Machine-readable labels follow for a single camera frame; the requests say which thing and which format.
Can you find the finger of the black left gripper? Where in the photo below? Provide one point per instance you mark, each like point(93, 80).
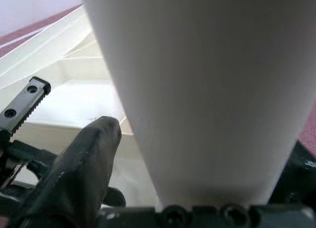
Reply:
point(116, 196)

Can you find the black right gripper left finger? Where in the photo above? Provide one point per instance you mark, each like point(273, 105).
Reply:
point(74, 176)

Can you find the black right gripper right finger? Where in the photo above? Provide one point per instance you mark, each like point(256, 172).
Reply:
point(296, 178)

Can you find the white plastic children table top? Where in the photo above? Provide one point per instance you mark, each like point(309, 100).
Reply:
point(74, 102)

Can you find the white plastic table leg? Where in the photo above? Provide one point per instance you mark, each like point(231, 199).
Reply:
point(209, 89)

